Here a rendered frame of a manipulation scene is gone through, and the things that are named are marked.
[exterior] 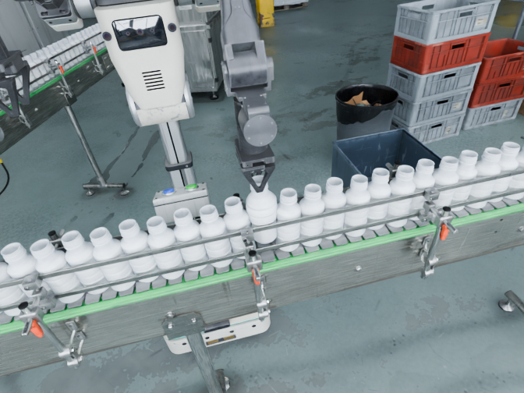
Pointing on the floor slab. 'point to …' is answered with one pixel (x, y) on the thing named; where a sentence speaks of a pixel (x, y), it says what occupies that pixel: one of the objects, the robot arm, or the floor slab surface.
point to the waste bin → (351, 124)
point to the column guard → (265, 13)
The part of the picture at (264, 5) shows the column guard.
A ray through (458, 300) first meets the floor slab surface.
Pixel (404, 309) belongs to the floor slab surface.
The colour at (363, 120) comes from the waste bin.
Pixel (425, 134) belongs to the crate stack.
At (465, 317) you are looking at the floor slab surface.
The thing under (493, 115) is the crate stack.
